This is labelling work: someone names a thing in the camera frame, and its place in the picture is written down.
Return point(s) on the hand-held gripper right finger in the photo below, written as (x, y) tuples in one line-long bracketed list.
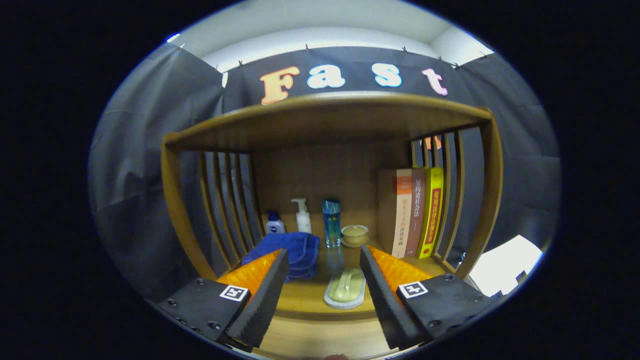
[(387, 300)]

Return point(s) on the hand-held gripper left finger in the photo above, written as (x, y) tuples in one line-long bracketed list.
[(262, 300)]

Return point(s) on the wooden drawer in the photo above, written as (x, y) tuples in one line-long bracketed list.
[(320, 337)]

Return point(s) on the wooden countertop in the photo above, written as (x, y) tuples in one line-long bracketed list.
[(310, 295)]

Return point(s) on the wooden cabinet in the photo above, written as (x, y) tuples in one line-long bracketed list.
[(325, 120)]

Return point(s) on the blue folded towel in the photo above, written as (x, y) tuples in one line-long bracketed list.
[(295, 247)]

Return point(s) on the tan lidded tea cup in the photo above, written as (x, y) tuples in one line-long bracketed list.
[(355, 234)]

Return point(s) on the small white blue-capped bottle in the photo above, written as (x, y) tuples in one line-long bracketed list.
[(275, 226)]

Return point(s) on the beige book orange label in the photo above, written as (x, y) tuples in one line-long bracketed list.
[(402, 220)]

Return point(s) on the brown book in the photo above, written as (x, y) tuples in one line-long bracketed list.
[(416, 215)]

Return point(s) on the white pump bottle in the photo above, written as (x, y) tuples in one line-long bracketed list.
[(303, 220)]

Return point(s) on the tall blue glass bottle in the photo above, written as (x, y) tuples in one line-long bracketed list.
[(331, 225)]

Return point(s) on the yellow book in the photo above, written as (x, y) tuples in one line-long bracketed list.
[(432, 215)]

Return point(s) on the white machine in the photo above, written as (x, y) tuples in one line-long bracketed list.
[(505, 260)]

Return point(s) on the black backdrop cloth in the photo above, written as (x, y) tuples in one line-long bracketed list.
[(140, 175)]

